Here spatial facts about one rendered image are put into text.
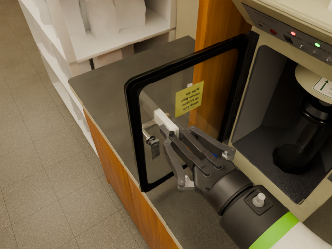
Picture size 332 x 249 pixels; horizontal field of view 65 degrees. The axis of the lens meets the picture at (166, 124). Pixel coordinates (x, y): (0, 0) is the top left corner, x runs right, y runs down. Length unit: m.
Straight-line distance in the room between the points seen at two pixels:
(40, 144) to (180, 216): 1.74
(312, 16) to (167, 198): 0.60
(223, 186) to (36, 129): 2.18
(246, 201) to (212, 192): 0.06
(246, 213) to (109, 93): 0.86
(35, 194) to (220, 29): 1.75
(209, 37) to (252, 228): 0.41
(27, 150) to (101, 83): 1.29
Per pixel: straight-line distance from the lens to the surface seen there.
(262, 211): 0.39
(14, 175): 2.24
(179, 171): 0.44
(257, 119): 0.88
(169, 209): 0.80
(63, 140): 2.30
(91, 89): 1.18
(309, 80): 0.61
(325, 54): 0.48
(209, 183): 0.44
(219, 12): 0.61
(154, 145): 0.58
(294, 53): 0.58
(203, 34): 0.61
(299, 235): 0.40
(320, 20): 0.41
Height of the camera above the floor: 1.67
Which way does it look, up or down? 48 degrees down
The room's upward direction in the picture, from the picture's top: straight up
